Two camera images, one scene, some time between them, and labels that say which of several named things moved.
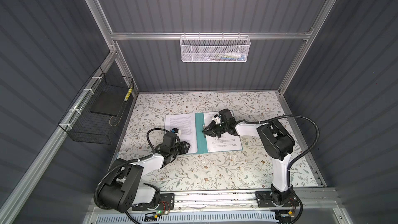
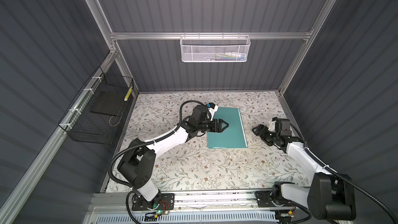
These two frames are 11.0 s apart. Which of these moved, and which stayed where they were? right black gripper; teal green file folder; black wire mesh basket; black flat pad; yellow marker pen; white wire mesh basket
Moved: right black gripper; teal green file folder
Stayed: black flat pad; white wire mesh basket; yellow marker pen; black wire mesh basket
